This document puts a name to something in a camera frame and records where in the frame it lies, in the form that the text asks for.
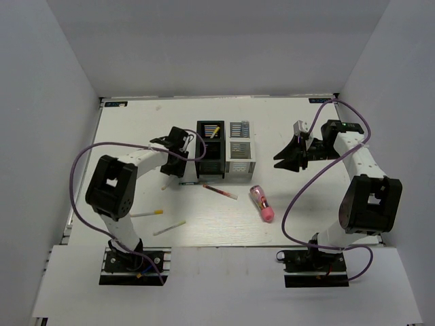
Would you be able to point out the black pen holder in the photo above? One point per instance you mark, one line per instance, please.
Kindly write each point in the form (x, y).
(212, 165)

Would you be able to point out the left corner label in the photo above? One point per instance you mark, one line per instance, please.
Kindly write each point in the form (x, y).
(116, 104)

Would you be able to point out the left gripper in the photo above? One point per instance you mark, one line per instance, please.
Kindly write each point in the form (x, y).
(179, 172)

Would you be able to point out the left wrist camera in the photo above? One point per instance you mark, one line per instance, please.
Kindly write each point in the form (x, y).
(188, 140)

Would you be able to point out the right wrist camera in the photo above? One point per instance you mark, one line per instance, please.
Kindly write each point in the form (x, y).
(301, 130)

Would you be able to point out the pink glue tube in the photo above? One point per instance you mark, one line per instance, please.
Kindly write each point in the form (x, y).
(259, 197)

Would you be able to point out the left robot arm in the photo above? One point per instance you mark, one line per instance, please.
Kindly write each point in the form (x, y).
(112, 187)

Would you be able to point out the clear blue glue bottle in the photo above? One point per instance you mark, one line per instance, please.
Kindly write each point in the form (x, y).
(245, 129)

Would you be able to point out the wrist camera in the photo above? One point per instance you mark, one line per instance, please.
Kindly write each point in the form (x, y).
(188, 140)
(301, 130)

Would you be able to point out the red pen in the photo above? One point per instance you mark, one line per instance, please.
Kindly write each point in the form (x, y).
(221, 192)

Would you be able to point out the white marker green cap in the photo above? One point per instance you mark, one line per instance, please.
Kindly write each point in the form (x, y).
(169, 228)

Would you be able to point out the green pen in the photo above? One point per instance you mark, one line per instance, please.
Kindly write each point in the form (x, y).
(191, 183)

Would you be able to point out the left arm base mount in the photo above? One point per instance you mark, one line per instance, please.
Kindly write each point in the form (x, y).
(124, 269)

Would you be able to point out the white pen holder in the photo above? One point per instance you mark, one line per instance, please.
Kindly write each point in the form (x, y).
(240, 153)

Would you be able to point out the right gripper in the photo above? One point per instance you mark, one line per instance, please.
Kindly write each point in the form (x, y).
(293, 148)

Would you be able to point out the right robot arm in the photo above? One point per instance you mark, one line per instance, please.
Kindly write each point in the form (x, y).
(371, 201)

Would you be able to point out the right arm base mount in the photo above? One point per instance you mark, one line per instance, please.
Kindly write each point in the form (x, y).
(311, 268)

